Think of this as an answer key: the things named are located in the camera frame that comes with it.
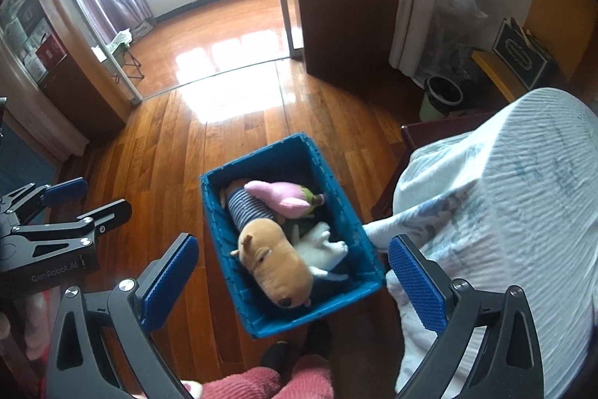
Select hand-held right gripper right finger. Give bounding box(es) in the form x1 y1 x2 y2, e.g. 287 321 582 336
388 233 557 399

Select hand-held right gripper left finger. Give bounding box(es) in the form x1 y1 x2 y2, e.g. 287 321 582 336
44 233 201 399

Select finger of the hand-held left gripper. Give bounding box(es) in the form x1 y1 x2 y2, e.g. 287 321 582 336
0 177 89 226
14 199 133 257

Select blue plastic crate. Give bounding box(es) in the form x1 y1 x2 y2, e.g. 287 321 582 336
200 132 386 339

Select teal cloth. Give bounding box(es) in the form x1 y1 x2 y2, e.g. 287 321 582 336
0 132 61 196

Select wooden display cabinet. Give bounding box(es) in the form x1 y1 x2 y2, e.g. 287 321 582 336
0 0 132 140

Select white plush toy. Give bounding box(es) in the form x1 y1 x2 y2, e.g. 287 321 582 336
292 221 350 277

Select striped plush toy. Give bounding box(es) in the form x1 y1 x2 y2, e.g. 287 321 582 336
221 179 281 231

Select tan dog plush toy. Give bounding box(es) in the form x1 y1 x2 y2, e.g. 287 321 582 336
231 219 314 310

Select dark slipper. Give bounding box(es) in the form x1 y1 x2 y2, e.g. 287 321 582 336
261 340 293 370

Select white blue patterned bedsheet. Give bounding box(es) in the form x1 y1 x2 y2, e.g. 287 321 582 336
364 88 598 399

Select pink bird plush toy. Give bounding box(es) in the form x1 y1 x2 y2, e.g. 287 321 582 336
245 180 325 220

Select folding stool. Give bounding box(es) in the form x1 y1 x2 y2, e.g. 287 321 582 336
110 44 145 88

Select red box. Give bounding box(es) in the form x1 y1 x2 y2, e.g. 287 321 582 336
35 32 66 68

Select white plastic bag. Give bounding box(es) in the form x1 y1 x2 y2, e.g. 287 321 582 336
92 30 134 59

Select pale green trash bin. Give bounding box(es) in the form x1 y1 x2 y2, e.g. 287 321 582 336
419 76 464 122

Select yellow flat box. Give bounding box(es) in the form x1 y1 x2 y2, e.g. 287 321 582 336
472 48 528 101

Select black patterned gift bag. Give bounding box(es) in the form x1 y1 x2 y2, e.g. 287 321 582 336
493 18 557 89

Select large clear plastic bag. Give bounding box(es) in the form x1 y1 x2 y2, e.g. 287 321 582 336
427 0 491 77

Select person's pink corduroy trousers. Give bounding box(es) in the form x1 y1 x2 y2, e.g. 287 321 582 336
184 355 335 399

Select dark wooden bed frame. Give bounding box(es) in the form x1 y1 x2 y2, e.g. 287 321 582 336
371 111 491 222

